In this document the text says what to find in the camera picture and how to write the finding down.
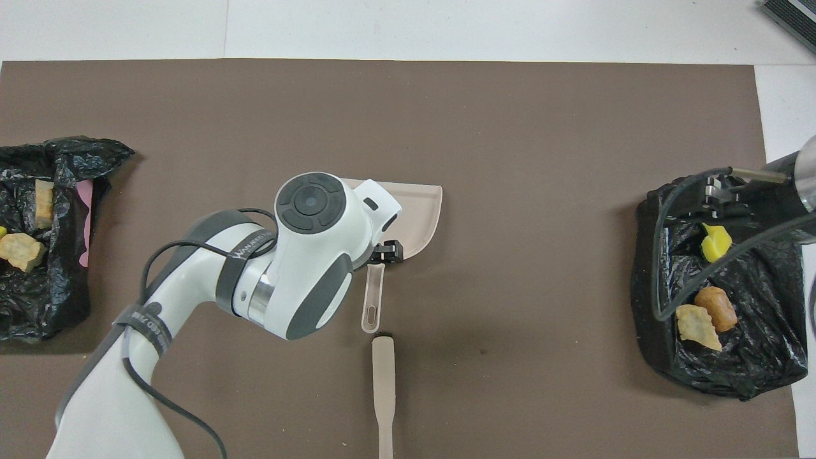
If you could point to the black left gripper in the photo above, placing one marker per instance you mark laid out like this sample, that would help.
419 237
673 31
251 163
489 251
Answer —
377 255

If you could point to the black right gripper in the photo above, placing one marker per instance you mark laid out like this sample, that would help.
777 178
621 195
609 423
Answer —
774 194

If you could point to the beige plastic dustpan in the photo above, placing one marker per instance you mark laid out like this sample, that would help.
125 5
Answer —
414 217

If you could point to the round brown bread roll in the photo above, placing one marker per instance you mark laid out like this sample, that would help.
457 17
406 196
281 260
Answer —
719 307

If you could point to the beige brush black bristles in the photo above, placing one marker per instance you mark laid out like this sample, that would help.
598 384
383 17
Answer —
384 382

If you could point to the striped croissant piece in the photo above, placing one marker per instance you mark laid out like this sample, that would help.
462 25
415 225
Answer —
698 326
22 251
43 203

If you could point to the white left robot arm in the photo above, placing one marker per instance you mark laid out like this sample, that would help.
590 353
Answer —
306 268

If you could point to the black bag lined bin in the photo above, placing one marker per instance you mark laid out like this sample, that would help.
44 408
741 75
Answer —
765 331

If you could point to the pink bin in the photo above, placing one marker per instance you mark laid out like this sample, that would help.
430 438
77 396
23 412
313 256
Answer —
85 223

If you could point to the crumpled black trash bag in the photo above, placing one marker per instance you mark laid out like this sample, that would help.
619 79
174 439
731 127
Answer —
57 293

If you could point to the brown table mat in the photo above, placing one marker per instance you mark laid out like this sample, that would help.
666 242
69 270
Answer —
255 127

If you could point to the dark grey ribbed object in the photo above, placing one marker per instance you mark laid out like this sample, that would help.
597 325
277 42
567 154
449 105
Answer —
794 19

